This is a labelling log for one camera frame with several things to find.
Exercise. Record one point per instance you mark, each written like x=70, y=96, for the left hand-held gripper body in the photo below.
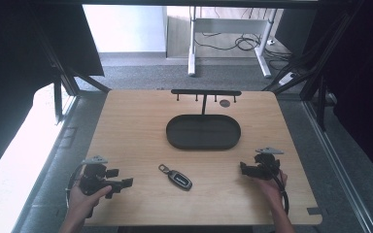
x=94, y=177

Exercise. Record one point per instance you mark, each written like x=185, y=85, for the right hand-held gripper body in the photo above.
x=267, y=165

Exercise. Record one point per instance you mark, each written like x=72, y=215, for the person's right hand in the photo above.
x=271, y=189

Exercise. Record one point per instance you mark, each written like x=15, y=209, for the person's left hand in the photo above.
x=83, y=200

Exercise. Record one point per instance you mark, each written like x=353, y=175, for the grey floor socket cover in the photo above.
x=68, y=137

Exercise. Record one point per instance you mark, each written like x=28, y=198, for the black car key fob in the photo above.
x=178, y=178

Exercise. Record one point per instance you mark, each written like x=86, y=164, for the black tray with hook stand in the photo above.
x=203, y=132

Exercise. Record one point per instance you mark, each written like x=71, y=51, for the grey round table grommet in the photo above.
x=224, y=103

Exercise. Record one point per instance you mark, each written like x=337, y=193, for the white power strip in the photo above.
x=287, y=78

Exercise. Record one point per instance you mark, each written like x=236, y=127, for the dark curtain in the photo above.
x=9, y=81
x=362, y=90

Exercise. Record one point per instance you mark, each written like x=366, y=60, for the aluminium floor rail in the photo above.
x=336, y=168

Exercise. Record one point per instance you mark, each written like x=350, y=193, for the black metal frame strut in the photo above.
x=317, y=74
x=65, y=77

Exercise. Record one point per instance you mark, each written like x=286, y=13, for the white desk frame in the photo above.
x=230, y=25

